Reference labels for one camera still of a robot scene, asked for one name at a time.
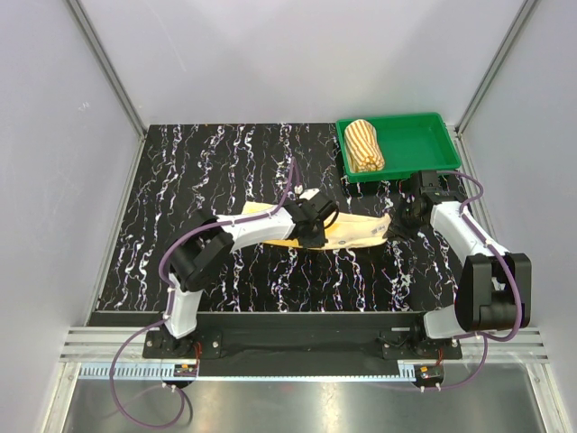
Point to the connector box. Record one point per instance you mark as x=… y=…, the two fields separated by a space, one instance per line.
x=185 y=371
x=429 y=376

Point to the green plastic tray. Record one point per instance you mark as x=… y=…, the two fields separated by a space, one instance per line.
x=408 y=143

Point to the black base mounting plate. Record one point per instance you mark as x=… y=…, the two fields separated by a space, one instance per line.
x=287 y=330

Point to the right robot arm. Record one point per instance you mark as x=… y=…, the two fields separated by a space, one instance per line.
x=493 y=298

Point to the orange striped towel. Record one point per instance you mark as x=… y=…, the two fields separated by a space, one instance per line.
x=362 y=148

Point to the left connector box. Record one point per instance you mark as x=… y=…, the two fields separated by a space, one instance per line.
x=185 y=371

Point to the yellow chick towel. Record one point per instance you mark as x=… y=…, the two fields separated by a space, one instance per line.
x=347 y=232

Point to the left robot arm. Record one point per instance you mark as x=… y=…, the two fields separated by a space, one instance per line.
x=193 y=262

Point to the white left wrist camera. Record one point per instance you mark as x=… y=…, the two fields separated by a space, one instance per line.
x=306 y=194

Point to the aluminium frame rail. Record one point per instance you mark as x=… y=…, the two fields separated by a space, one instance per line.
x=118 y=352

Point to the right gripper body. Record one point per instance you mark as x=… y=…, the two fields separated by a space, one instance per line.
x=404 y=224

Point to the right connector box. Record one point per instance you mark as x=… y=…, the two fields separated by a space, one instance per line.
x=429 y=376

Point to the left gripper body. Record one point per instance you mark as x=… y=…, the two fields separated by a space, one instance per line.
x=316 y=238

